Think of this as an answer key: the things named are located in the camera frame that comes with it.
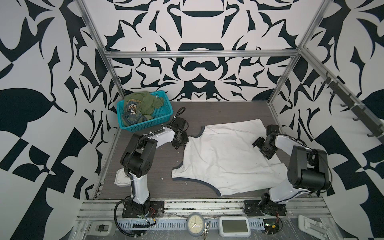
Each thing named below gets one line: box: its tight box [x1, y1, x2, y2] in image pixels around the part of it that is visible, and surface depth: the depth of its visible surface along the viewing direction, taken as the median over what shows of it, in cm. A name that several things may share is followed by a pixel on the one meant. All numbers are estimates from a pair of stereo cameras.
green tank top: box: [122, 91, 164, 127], surface depth 110 cm
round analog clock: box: [186, 213, 205, 237], surface depth 69 cm
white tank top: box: [171, 118, 289, 197], surface depth 91 cm
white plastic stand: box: [298, 214, 328, 240], surface depth 70 cm
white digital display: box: [218, 216, 251, 238], surface depth 69 cm
